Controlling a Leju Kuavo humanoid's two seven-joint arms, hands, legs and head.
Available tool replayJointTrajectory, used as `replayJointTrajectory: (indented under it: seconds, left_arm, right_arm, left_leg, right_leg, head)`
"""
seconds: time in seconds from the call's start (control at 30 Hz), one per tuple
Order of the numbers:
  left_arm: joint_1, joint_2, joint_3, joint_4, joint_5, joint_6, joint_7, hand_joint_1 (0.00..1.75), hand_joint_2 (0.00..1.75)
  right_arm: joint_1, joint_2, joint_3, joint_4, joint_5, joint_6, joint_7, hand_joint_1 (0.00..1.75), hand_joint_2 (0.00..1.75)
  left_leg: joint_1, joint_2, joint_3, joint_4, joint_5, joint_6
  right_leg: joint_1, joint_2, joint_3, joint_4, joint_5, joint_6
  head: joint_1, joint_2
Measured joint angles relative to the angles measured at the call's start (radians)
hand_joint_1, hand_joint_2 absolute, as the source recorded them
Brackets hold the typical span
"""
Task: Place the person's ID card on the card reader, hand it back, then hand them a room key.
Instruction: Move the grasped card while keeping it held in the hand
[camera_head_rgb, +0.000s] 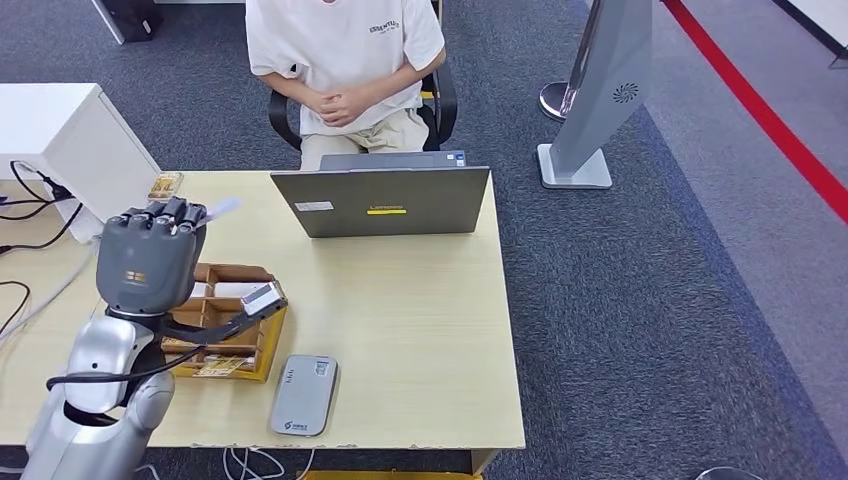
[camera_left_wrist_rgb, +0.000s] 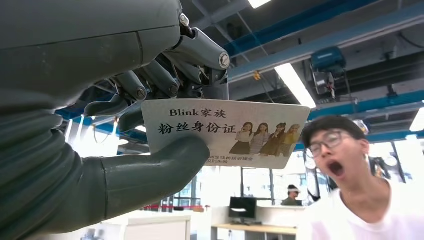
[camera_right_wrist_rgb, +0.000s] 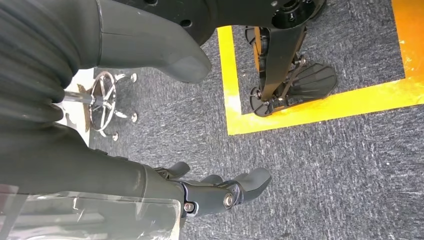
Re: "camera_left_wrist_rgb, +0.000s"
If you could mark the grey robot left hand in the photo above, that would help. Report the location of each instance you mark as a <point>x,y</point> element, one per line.
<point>82,39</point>

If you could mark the white ID card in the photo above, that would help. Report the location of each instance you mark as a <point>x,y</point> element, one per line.
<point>198,139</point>

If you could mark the person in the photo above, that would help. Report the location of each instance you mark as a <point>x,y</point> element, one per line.
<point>291,198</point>
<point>364,218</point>

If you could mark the long ceiling light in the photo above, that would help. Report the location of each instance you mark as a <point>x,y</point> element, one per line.
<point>294,84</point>
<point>418,121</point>
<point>258,2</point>

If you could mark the red barrier belt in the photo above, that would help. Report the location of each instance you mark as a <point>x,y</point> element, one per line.
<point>165,207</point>

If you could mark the black monitor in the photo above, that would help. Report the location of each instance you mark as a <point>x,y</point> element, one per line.
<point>242,207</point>

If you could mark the blue overhead hoist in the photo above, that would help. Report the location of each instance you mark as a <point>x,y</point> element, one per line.
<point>328,59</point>

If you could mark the black-rimmed eyeglasses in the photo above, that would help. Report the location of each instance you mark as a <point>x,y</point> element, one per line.
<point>331,140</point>

